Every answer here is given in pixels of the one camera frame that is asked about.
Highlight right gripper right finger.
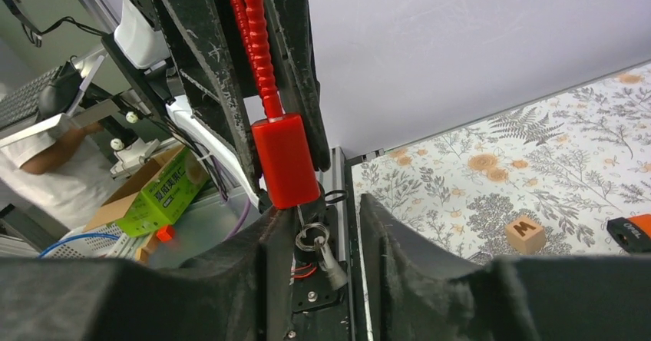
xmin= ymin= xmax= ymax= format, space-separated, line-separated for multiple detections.
xmin=359 ymin=194 xmax=650 ymax=340

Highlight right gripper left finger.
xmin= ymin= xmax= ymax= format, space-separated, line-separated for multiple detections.
xmin=1 ymin=209 xmax=295 ymax=340

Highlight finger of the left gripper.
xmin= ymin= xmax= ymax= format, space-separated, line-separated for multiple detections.
xmin=129 ymin=0 xmax=261 ymax=194
xmin=264 ymin=0 xmax=331 ymax=171

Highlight red cable lock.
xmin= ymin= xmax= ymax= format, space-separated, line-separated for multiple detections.
xmin=230 ymin=0 xmax=320 ymax=209

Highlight silver cable lock keys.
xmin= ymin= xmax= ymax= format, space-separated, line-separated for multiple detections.
xmin=295 ymin=207 xmax=348 ymax=290

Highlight orange black padlock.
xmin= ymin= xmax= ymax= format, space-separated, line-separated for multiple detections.
xmin=606 ymin=214 xmax=650 ymax=254

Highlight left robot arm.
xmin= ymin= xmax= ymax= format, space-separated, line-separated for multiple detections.
xmin=124 ymin=0 xmax=331 ymax=202

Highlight wooden letter cube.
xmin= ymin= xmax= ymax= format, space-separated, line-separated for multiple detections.
xmin=504 ymin=215 xmax=547 ymax=255

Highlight cardboard box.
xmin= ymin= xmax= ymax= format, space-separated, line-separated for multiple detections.
xmin=84 ymin=146 xmax=209 ymax=237

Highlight white basket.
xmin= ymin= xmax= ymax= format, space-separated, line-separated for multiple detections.
xmin=38 ymin=224 xmax=124 ymax=259

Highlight person in white shirt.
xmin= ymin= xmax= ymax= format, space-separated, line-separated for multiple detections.
xmin=1 ymin=122 xmax=121 ymax=229

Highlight floral table mat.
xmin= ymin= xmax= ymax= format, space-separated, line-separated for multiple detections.
xmin=351 ymin=61 xmax=651 ymax=341

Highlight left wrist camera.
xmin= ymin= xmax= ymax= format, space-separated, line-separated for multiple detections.
xmin=114 ymin=0 xmax=170 ymax=70

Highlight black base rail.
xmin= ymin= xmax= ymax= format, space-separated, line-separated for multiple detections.
xmin=283 ymin=147 xmax=368 ymax=340

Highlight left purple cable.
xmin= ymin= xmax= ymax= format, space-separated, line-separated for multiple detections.
xmin=210 ymin=155 xmax=253 ymax=240

